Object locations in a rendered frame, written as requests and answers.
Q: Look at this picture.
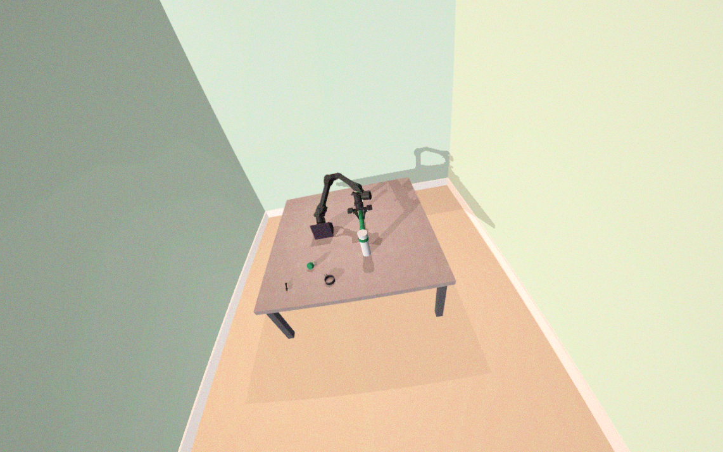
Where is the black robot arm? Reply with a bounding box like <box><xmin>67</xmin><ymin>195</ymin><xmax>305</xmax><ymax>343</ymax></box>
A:
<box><xmin>313</xmin><ymin>173</ymin><xmax>372</xmax><ymax>224</ymax></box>

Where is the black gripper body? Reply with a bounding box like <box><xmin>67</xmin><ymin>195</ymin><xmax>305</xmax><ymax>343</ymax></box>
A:
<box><xmin>348</xmin><ymin>200</ymin><xmax>372</xmax><ymax>214</ymax></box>

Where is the white cylinder with cap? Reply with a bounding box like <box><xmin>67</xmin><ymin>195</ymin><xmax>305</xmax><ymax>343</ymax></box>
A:
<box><xmin>357</xmin><ymin>229</ymin><xmax>371</xmax><ymax>256</ymax></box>

